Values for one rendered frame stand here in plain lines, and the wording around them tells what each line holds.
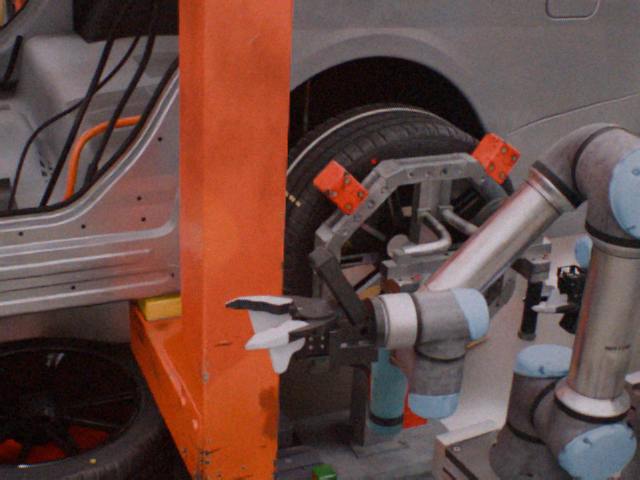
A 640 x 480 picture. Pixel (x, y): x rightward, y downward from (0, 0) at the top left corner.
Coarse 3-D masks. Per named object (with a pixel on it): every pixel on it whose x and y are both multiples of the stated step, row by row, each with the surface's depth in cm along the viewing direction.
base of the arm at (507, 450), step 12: (504, 432) 166; (516, 432) 162; (492, 444) 170; (504, 444) 165; (516, 444) 163; (528, 444) 161; (540, 444) 160; (492, 456) 167; (504, 456) 164; (516, 456) 162; (528, 456) 161; (540, 456) 161; (552, 456) 161; (492, 468) 167; (504, 468) 164; (516, 468) 162; (528, 468) 163; (540, 468) 161; (552, 468) 161
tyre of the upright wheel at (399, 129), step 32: (320, 128) 237; (352, 128) 231; (384, 128) 227; (416, 128) 226; (448, 128) 230; (288, 160) 236; (320, 160) 227; (352, 160) 221; (384, 160) 224; (288, 192) 230; (320, 192) 221; (512, 192) 244; (288, 224) 226; (320, 224) 225; (288, 256) 226; (288, 288) 229
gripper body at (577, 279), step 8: (560, 272) 226; (568, 272) 224; (576, 272) 224; (584, 272) 223; (560, 280) 224; (568, 280) 221; (576, 280) 219; (584, 280) 222; (560, 288) 225; (568, 288) 223; (576, 288) 221; (568, 296) 222; (576, 296) 222
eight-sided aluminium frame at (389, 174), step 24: (384, 168) 219; (408, 168) 218; (432, 168) 220; (456, 168) 223; (480, 168) 225; (384, 192) 218; (480, 192) 234; (504, 192) 232; (336, 216) 220; (360, 216) 218; (336, 240) 218; (312, 288) 228; (504, 288) 244
